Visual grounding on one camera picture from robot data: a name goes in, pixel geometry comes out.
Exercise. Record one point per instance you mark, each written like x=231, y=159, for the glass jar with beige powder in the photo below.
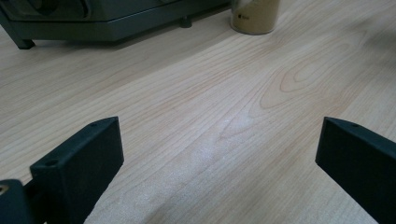
x=255, y=18

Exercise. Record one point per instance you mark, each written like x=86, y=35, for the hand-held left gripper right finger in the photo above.
x=358, y=165

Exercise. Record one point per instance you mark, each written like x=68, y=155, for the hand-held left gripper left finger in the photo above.
x=77, y=165

